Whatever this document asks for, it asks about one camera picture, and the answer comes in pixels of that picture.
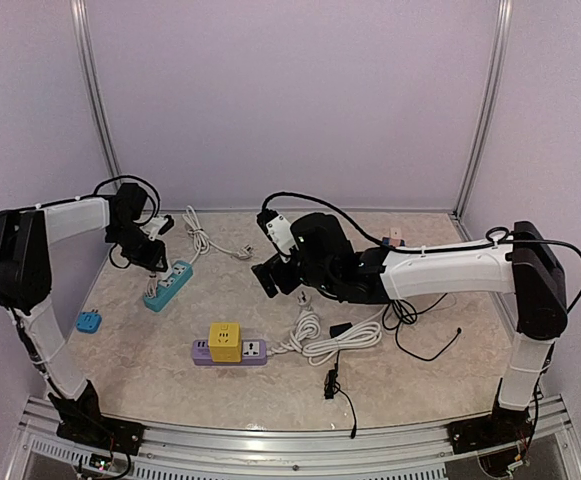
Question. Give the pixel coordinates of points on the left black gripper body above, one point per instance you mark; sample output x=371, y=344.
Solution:
x=139, y=253

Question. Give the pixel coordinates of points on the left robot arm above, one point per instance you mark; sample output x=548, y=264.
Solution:
x=26, y=236

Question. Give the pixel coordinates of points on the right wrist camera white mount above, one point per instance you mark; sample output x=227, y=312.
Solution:
x=278, y=230

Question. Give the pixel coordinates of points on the teal power strip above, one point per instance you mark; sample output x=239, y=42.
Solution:
x=168, y=285

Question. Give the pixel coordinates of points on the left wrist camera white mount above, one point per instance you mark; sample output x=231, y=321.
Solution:
x=158, y=226

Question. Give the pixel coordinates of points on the aluminium corner post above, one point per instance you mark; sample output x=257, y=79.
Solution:
x=487, y=108
x=85, y=52

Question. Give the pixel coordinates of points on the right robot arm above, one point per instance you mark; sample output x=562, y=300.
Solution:
x=314, y=251

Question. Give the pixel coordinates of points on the blue plug adapter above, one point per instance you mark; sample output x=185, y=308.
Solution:
x=88, y=322

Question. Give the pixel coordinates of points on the white plug adapter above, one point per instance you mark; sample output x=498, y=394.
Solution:
x=161, y=275

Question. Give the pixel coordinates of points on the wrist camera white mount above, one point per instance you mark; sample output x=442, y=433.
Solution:
x=158, y=226
x=278, y=230

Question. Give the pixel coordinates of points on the right aluminium corner post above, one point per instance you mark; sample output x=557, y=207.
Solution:
x=487, y=108

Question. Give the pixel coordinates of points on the black power adapter with cable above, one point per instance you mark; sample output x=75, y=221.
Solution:
x=332, y=387

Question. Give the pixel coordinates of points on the yellow cube socket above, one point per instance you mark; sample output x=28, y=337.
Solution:
x=225, y=342

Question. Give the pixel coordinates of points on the aluminium front rail frame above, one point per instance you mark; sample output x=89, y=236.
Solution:
x=167, y=451

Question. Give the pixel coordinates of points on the dark blue cube socket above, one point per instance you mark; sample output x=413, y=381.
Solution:
x=394, y=242

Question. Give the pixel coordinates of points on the pink plug adapter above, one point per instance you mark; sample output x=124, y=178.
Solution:
x=395, y=232

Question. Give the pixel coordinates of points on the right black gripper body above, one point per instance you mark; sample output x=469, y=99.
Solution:
x=312, y=274

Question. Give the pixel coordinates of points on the purple power strip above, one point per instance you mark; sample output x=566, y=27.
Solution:
x=252, y=353

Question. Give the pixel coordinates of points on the left aluminium corner post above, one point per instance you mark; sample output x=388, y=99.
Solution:
x=85, y=52

